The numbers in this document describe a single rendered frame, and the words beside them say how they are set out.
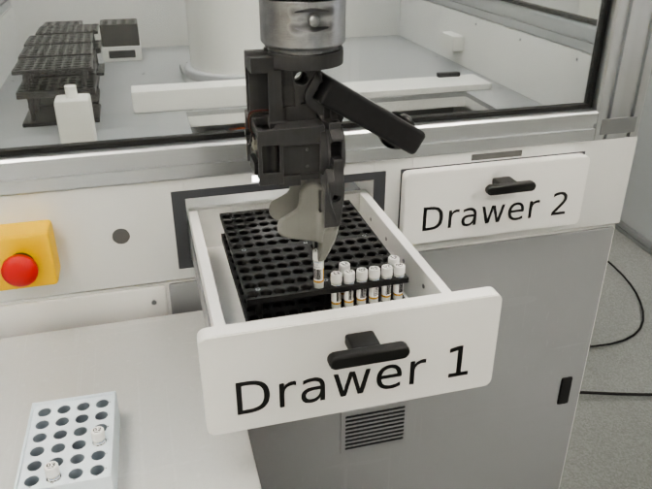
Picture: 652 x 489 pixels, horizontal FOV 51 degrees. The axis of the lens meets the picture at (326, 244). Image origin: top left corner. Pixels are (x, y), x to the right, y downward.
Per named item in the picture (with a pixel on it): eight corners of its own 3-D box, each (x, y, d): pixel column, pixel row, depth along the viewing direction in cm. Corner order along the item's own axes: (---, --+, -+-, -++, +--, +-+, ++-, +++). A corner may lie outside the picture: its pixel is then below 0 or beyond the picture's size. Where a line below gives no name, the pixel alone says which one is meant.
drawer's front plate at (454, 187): (578, 223, 105) (591, 155, 100) (402, 245, 98) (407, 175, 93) (571, 218, 106) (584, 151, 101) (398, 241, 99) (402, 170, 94)
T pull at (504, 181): (536, 191, 95) (537, 181, 95) (487, 196, 94) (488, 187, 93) (523, 181, 99) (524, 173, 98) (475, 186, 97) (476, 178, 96)
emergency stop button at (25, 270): (40, 286, 80) (33, 257, 78) (4, 291, 79) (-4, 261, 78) (43, 275, 83) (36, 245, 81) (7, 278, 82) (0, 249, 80)
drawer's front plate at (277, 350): (491, 385, 70) (504, 293, 65) (208, 437, 63) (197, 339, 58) (483, 374, 71) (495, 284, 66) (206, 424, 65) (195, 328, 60)
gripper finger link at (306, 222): (276, 265, 69) (271, 179, 65) (332, 257, 70) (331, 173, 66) (281, 278, 66) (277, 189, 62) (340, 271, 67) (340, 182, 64)
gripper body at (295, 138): (246, 165, 68) (240, 42, 62) (330, 157, 70) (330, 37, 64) (260, 194, 61) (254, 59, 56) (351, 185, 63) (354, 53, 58)
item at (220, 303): (470, 366, 70) (475, 315, 68) (221, 408, 64) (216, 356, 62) (354, 212, 105) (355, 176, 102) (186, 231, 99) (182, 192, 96)
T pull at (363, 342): (410, 358, 61) (410, 345, 60) (329, 372, 59) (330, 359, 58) (396, 336, 64) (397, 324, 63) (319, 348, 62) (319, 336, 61)
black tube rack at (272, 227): (406, 327, 76) (408, 277, 73) (249, 351, 72) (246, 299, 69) (347, 242, 95) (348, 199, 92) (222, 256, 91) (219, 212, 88)
